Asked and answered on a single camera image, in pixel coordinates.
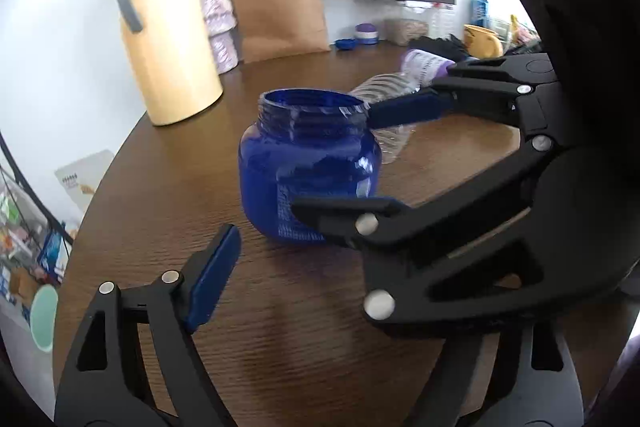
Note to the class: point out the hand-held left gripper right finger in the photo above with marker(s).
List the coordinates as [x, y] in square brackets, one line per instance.
[460, 377]

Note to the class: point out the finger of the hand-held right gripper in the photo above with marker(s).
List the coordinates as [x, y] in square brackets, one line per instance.
[405, 108]
[395, 227]

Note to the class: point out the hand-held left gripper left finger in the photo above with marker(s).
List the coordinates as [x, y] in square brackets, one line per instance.
[216, 274]

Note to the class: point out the blue transparent plastic jar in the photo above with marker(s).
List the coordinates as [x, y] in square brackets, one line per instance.
[305, 167]

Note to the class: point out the teal cup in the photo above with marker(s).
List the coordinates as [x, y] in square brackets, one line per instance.
[42, 317]

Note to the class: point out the clear plastic bottle purple label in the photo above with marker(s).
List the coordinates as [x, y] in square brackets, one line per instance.
[387, 87]

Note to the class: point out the black cloth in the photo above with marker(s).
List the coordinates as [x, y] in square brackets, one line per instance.
[440, 47]

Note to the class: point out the clear container brown contents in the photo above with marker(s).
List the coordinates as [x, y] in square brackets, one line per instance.
[406, 31]

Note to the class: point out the purple white small jar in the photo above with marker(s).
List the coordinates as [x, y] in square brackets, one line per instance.
[366, 34]

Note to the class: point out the small blue lid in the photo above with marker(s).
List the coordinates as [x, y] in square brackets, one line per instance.
[344, 44]

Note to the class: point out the yellow mug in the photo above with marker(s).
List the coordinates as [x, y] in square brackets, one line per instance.
[480, 41]

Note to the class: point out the blue box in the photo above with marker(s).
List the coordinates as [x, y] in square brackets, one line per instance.
[479, 13]

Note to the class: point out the white printed card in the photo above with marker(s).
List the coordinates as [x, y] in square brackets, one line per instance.
[82, 179]

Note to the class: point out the blue white packet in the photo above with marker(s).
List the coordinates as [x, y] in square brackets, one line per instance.
[52, 253]

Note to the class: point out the purple white vase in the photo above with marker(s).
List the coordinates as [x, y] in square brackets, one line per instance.
[220, 27]

